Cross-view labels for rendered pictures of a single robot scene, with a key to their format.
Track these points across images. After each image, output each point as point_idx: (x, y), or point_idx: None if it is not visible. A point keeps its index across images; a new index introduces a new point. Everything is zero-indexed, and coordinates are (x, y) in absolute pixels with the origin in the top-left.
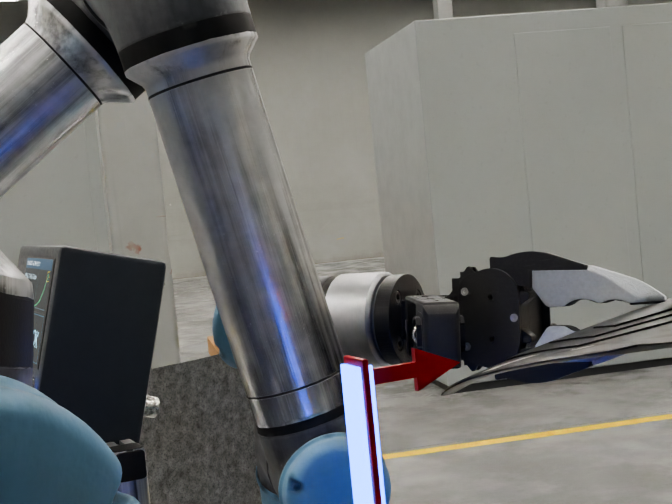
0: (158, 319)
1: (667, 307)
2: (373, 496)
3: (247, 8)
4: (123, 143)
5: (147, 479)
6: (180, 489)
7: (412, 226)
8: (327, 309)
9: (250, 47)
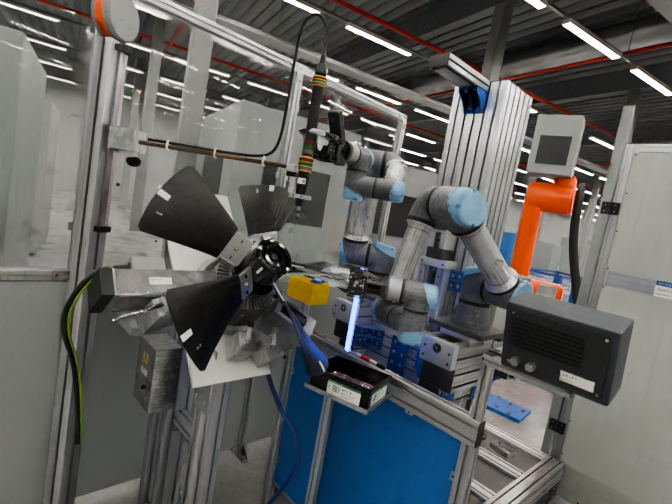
0: (509, 324)
1: (320, 267)
2: None
3: (409, 214)
4: None
5: (481, 363)
6: None
7: None
8: (389, 276)
9: (408, 222)
